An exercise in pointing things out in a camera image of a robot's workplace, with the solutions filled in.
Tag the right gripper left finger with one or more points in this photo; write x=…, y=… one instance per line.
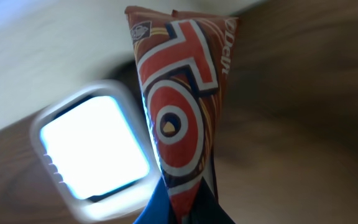
x=157, y=211

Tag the orange chocolate bar wrapper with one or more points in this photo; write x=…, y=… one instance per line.
x=183, y=61

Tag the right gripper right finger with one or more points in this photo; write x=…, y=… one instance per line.
x=206, y=209

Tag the white barcode scanner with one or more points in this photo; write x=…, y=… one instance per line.
x=95, y=146

